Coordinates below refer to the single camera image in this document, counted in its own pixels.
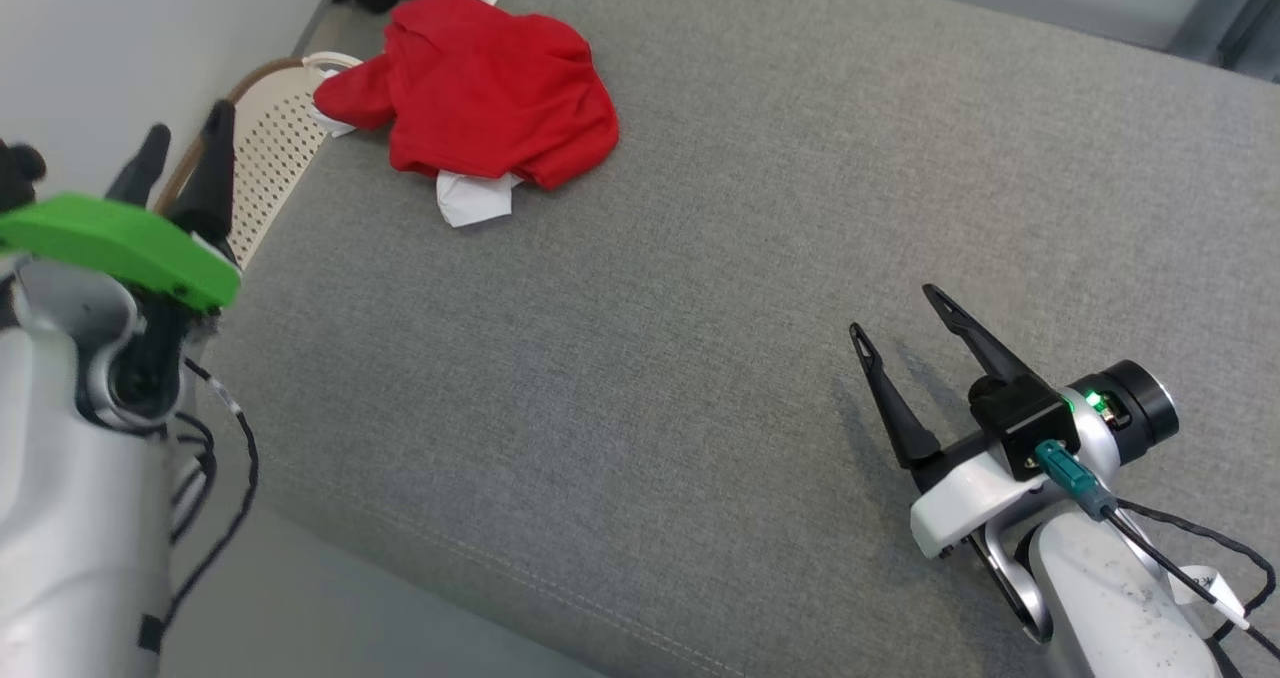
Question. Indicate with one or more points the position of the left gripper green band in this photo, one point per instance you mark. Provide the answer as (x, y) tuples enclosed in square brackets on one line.
[(110, 238)]

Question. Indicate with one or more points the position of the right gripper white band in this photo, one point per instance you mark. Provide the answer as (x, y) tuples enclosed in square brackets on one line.
[(960, 503)]

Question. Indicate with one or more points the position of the red and white basketball jersey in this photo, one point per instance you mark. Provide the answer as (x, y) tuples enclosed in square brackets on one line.
[(480, 88)]

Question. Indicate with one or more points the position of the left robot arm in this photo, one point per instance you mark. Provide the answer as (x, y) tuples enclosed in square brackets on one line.
[(60, 518)]

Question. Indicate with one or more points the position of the cream perforated laundry basket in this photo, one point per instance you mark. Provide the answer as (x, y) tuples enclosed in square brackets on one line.
[(270, 148)]

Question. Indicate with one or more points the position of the grey fabric sofa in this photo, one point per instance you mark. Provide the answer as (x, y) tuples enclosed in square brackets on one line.
[(650, 358)]

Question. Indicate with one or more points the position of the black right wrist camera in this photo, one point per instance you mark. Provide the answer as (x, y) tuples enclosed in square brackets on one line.
[(1025, 423)]

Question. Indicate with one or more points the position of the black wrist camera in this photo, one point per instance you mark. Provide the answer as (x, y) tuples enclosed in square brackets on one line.
[(1025, 423), (18, 173)]

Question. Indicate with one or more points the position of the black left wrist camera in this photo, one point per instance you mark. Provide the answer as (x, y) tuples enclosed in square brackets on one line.
[(18, 173)]

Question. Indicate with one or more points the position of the grey partition post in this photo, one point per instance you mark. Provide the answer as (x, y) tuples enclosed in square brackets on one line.
[(1215, 8)]

